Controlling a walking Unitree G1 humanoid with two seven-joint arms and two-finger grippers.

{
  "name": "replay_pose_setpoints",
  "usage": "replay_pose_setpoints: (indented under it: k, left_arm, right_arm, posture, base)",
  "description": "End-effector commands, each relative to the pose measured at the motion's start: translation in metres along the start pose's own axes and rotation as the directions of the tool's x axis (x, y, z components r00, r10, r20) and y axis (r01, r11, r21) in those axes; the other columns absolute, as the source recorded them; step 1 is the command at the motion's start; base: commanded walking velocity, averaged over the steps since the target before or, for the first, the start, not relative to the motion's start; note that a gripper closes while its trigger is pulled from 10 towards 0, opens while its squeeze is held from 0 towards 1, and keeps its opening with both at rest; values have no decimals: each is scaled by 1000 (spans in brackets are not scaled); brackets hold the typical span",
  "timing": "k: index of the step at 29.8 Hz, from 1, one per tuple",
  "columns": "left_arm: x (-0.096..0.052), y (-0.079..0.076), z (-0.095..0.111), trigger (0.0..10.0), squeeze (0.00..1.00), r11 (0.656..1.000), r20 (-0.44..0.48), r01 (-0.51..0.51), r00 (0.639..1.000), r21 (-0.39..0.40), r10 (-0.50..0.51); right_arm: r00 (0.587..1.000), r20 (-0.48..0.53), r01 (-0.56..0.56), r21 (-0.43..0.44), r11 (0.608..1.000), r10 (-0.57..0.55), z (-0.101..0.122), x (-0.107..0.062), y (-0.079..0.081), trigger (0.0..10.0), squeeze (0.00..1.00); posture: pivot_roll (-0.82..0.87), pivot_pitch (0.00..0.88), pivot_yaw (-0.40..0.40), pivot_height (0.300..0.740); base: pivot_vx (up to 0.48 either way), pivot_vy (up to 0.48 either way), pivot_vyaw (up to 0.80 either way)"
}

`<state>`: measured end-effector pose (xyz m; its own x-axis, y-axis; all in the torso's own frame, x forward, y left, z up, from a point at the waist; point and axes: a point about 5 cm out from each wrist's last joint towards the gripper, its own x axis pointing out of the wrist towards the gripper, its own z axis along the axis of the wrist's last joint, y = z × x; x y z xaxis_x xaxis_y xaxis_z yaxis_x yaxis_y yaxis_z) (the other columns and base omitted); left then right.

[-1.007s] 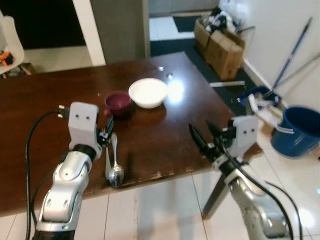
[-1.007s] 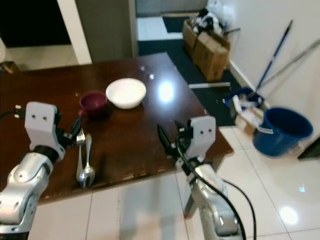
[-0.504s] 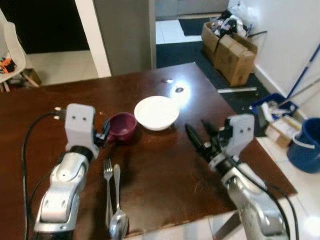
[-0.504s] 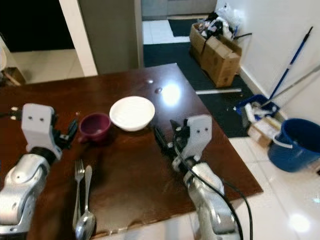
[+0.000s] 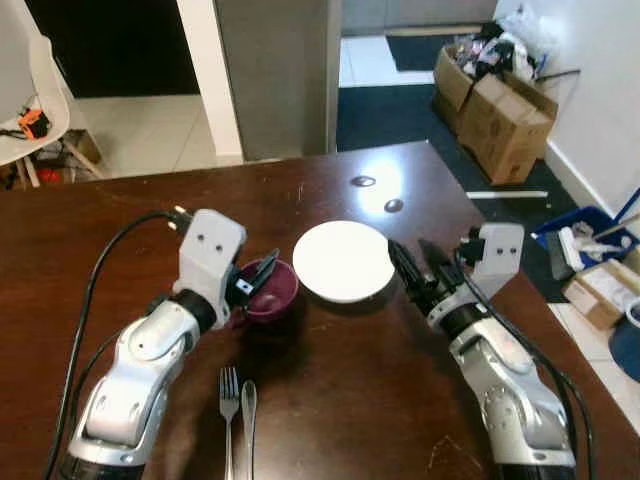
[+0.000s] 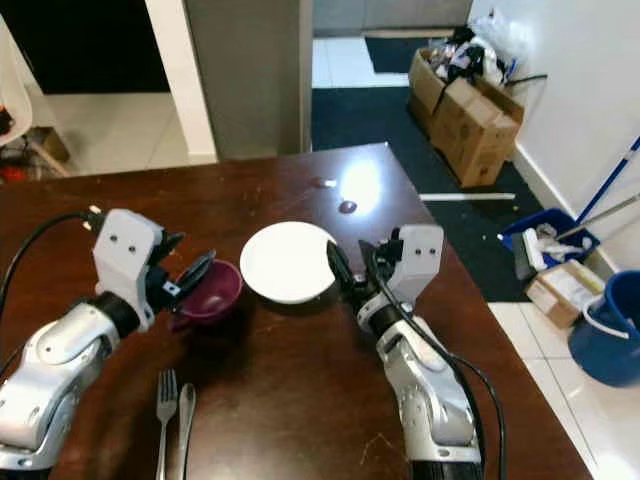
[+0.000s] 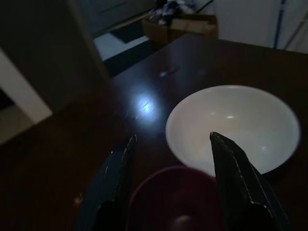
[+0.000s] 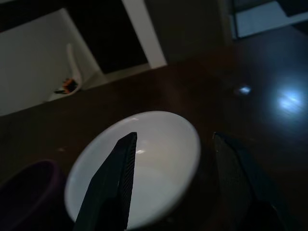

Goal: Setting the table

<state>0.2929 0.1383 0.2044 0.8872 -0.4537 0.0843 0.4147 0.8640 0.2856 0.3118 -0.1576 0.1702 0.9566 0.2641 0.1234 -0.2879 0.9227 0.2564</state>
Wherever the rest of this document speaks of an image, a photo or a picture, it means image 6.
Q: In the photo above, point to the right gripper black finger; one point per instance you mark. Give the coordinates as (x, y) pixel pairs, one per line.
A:
(374, 265)
(342, 272)

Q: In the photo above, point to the silver fork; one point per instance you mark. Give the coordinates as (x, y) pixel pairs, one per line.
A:
(166, 400)

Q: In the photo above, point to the open cardboard box with clutter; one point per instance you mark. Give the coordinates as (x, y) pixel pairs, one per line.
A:
(425, 85)

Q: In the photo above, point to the small dark floor mat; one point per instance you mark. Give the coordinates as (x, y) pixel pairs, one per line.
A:
(390, 54)

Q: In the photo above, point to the large dark floor rug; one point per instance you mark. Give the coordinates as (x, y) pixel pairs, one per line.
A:
(360, 120)

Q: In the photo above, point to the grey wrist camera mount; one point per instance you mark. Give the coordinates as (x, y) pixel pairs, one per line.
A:
(128, 250)
(415, 255)

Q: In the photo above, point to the white plastic chair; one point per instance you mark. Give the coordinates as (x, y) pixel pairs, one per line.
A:
(15, 100)

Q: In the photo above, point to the silver spoon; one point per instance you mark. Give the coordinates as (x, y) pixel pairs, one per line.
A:
(187, 398)

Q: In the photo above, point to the blue plastic bin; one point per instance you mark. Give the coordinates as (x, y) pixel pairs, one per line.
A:
(550, 225)

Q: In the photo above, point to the closed brown cardboard box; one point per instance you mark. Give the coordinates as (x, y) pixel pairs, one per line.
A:
(480, 130)

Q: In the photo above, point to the small open cardboard box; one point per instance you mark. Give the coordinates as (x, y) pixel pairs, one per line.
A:
(560, 295)

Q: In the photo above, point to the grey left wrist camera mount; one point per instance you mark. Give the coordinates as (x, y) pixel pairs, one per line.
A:
(128, 250)

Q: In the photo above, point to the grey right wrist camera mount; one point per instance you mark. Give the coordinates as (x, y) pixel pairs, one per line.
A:
(415, 255)

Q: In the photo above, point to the white plastic bag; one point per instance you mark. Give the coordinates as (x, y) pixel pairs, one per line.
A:
(500, 30)

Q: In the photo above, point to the white round plate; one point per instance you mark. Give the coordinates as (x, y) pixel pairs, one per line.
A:
(285, 262)

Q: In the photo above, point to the blue bucket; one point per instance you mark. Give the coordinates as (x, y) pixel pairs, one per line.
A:
(605, 340)

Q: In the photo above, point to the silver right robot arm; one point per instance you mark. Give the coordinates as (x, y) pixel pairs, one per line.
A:
(430, 400)

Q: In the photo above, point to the maroon bowl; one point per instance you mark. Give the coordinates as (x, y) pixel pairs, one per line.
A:
(215, 300)

